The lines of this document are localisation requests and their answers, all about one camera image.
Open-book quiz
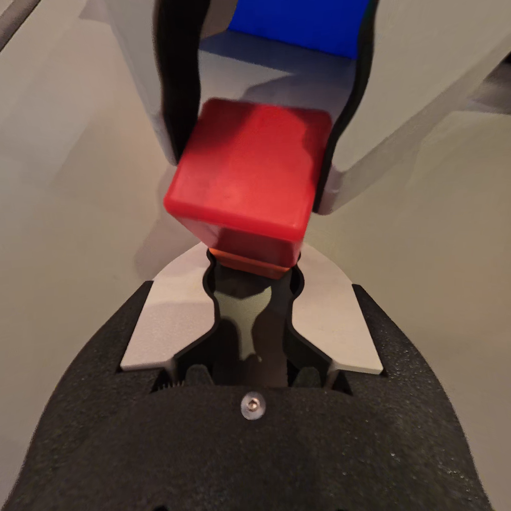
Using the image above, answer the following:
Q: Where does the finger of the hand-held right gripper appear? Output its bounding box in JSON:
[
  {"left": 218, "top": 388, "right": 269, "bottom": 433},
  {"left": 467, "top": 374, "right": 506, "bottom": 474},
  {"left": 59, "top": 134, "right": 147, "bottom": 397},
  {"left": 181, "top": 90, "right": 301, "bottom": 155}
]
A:
[
  {"left": 106, "top": 0, "right": 234, "bottom": 166},
  {"left": 313, "top": 0, "right": 511, "bottom": 216}
]

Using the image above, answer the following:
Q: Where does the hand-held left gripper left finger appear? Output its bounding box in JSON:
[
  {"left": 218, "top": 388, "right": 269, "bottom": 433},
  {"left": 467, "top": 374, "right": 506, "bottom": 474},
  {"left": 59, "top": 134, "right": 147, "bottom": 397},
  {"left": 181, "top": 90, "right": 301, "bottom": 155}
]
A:
[{"left": 120, "top": 244, "right": 222, "bottom": 390}]

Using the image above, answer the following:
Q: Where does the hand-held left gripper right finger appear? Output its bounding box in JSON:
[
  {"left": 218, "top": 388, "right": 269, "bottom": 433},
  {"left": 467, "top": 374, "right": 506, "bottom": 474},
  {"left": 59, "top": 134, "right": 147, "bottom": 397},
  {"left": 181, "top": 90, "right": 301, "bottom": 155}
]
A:
[{"left": 284, "top": 248, "right": 385, "bottom": 390}]

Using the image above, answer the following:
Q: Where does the orange cube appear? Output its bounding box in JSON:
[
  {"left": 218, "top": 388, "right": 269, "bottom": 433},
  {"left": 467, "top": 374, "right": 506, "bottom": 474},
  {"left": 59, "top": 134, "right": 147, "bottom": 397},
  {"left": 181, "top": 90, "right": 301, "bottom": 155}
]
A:
[{"left": 208, "top": 248, "right": 294, "bottom": 280}]

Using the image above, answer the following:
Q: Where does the blue plastic bin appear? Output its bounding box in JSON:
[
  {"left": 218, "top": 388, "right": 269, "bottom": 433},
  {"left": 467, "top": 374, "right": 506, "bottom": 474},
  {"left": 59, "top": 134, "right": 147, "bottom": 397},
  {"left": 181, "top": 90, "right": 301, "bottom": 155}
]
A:
[{"left": 228, "top": 0, "right": 370, "bottom": 60}]

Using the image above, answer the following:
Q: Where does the red cube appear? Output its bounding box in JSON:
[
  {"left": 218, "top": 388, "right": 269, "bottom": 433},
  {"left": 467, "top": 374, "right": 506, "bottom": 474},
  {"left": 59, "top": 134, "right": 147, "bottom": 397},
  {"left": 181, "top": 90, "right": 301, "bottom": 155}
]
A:
[{"left": 163, "top": 98, "right": 334, "bottom": 268}]

